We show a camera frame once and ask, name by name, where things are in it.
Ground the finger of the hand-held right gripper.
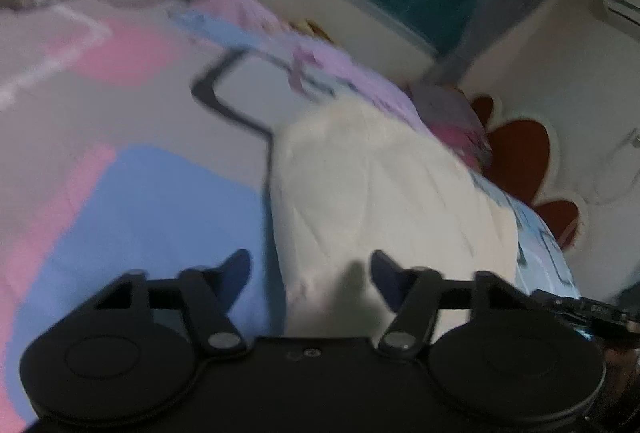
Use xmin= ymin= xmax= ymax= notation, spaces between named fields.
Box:
xmin=531 ymin=289 xmax=593 ymax=321

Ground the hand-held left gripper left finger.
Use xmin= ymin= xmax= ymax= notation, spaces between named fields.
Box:
xmin=92 ymin=249 xmax=252 ymax=354

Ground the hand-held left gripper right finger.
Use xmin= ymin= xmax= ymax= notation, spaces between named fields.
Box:
xmin=370 ymin=250 xmax=533 ymax=356

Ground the white garment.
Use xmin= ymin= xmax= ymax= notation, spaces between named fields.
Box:
xmin=267 ymin=100 xmax=519 ymax=339

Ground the pastel printed bed blanket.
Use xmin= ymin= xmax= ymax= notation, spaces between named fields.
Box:
xmin=0 ymin=0 xmax=582 ymax=433

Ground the purple pink pillow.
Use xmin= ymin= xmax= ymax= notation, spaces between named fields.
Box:
xmin=409 ymin=83 xmax=497 ymax=170

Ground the small yellow brown item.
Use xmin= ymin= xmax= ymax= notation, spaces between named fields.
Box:
xmin=289 ymin=19 xmax=332 ymax=40

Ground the white air conditioner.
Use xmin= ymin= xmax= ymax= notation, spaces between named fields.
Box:
xmin=601 ymin=0 xmax=640 ymax=24

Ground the white cable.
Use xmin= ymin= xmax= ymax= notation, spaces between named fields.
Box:
xmin=606 ymin=127 xmax=640 ymax=176

